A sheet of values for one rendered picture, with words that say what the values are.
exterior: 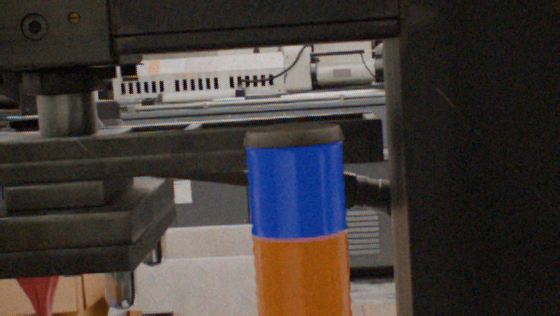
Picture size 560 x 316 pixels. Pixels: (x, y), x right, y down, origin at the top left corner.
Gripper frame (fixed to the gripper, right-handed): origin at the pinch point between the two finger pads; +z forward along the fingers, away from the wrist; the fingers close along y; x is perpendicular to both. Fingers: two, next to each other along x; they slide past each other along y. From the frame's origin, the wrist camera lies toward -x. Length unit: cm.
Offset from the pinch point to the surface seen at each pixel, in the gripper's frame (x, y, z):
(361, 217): -406, -50, 65
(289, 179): 63, -28, -21
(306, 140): 63, -29, -22
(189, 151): 40.0, -21.8, -20.1
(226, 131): 40, -24, -21
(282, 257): 63, -28, -18
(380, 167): -406, -62, 40
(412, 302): 42, -35, -10
